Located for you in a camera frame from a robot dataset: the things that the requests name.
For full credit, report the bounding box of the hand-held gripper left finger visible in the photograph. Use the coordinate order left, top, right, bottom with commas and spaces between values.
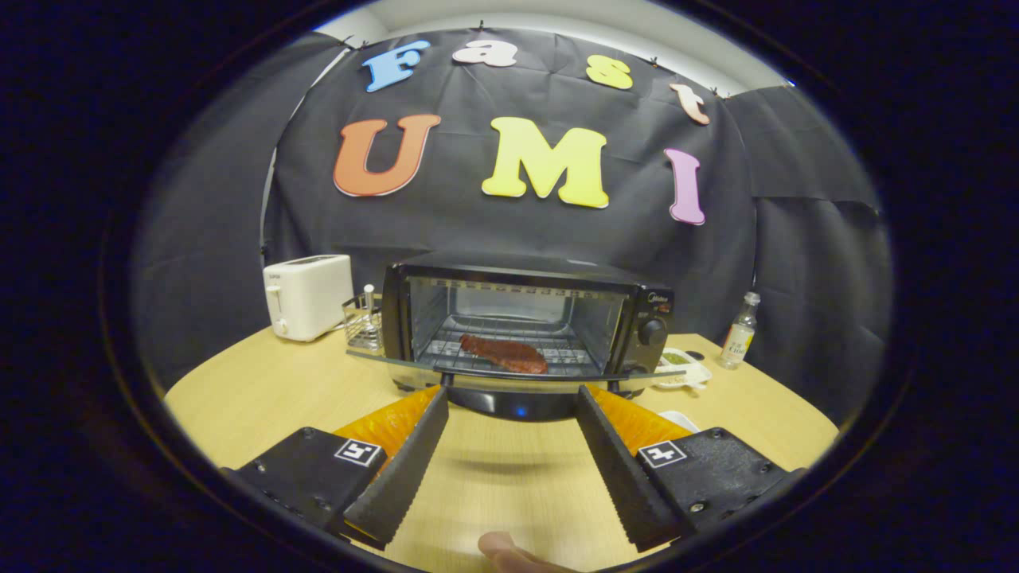
223, 385, 451, 552

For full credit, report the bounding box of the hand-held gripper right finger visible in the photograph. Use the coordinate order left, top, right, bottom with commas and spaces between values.
575, 384, 801, 554

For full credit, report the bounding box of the black toaster oven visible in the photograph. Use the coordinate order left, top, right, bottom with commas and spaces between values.
346, 253, 687, 423

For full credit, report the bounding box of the white bread toaster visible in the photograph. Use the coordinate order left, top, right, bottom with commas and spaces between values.
263, 254, 355, 343

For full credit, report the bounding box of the white divided snack plate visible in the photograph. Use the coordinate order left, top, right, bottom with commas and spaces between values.
654, 348, 713, 391

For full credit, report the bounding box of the clear glass bottle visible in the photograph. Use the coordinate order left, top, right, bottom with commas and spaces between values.
719, 291, 761, 370

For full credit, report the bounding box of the metal wire rack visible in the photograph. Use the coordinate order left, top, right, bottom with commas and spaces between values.
342, 284, 385, 353

